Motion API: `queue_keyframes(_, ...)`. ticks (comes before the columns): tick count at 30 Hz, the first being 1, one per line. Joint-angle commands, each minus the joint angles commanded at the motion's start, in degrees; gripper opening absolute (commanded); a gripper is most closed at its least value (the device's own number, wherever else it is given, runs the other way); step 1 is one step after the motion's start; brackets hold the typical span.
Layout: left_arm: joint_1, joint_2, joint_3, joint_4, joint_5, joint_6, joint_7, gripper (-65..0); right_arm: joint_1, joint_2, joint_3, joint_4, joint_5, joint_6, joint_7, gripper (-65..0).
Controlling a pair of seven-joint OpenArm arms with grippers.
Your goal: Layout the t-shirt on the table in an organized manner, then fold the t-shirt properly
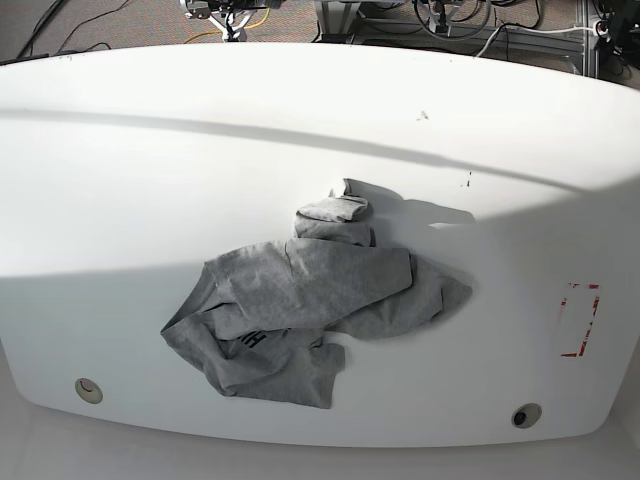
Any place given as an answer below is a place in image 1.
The left table grommet hole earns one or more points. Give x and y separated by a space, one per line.
88 391

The grey t-shirt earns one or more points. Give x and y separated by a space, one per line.
255 323

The aluminium frame structure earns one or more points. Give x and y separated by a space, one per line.
512 29

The table grommet hole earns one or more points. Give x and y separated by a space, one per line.
88 391
526 416

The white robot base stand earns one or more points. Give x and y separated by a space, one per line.
230 22

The red tape rectangle marking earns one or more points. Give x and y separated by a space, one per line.
578 311

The right table grommet hole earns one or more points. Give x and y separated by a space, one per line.
526 416

